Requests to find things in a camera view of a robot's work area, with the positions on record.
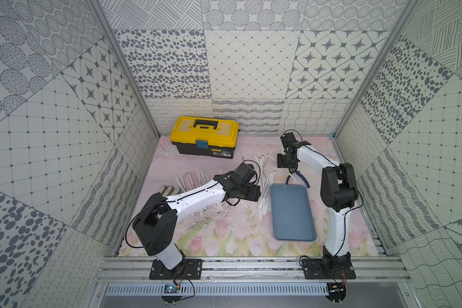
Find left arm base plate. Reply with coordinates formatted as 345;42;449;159
150;259;203;281

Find blue handled pliers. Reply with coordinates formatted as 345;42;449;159
286;170;311;189

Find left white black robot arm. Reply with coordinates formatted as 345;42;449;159
124;160;261;273

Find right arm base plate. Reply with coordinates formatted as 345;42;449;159
299;257;357;281

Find right controller board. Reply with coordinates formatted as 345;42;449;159
325;284;347;304

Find yellow black toolbox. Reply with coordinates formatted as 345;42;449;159
170;116;239;159

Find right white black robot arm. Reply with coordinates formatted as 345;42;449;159
277;130;359;273

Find controller board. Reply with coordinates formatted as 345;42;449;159
325;284;347;304
163;284;180;296

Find left controller board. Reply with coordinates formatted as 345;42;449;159
163;284;180;296

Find aluminium mounting rail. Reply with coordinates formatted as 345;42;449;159
94;257;411;282

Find blue plastic storage tray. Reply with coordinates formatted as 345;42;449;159
269;184;317;242

